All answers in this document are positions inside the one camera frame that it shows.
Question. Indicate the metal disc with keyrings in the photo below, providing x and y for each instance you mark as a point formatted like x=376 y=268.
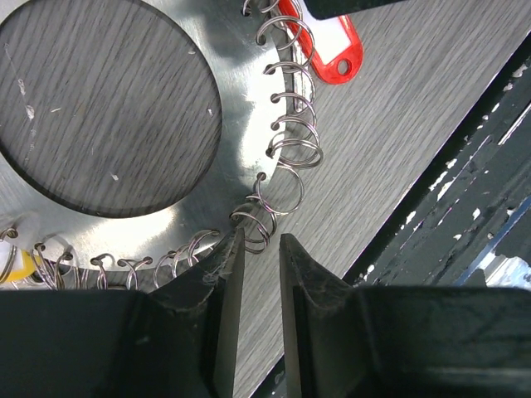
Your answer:
x=234 y=39

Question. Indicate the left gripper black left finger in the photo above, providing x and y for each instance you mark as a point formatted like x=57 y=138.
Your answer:
x=178 y=341

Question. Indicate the key with red tag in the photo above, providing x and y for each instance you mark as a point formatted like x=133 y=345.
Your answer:
x=333 y=43

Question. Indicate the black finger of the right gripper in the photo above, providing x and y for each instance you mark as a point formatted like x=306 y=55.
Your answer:
x=326 y=9

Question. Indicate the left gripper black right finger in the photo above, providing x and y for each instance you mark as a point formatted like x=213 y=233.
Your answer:
x=399 y=341

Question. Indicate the yellow key tag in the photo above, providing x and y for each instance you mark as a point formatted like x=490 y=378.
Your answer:
x=18 y=270

